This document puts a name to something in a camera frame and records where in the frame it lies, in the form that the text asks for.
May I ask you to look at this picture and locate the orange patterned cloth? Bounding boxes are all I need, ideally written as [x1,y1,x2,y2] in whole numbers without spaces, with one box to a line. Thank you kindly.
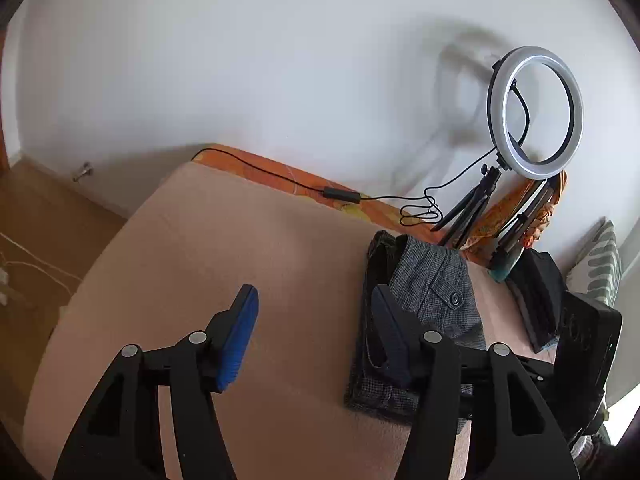
[462,170,570,256]

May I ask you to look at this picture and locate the black tripod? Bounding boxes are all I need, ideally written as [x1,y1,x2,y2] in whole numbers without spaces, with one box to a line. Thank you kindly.
[430,162,504,251]

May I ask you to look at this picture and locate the black cable with inline switch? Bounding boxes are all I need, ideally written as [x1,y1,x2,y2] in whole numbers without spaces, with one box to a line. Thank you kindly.
[192,80,532,227]

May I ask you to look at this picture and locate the black cable with inline remote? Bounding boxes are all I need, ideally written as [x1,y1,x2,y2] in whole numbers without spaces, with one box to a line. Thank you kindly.
[193,143,481,261]

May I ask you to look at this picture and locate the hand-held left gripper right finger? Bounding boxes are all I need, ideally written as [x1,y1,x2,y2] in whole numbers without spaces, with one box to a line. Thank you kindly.
[371,284,582,480]

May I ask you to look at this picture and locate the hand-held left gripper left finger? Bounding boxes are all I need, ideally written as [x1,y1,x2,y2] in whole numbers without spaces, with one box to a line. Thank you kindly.
[52,284,260,480]

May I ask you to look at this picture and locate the white ring light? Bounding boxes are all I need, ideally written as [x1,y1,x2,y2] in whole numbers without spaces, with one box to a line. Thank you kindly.
[487,46,585,180]

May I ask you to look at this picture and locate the white floor cable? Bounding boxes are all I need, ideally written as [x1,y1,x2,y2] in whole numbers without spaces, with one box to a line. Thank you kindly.
[0,232,83,306]

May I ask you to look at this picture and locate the grey pants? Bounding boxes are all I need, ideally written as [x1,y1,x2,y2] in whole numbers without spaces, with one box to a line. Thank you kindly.
[344,230,488,419]

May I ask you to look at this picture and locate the black folded garment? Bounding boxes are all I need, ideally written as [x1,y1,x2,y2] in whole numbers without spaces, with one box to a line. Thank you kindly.
[506,249,571,354]

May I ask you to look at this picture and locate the green striped white cushion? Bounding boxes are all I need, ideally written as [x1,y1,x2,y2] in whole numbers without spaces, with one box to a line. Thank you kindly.
[565,219,623,307]

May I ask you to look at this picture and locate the folded black tripod stand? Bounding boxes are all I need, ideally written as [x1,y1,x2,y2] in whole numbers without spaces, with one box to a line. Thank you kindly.
[489,178,557,282]

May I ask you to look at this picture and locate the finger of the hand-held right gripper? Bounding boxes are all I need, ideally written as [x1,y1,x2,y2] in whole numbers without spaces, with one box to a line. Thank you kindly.
[459,354,557,418]

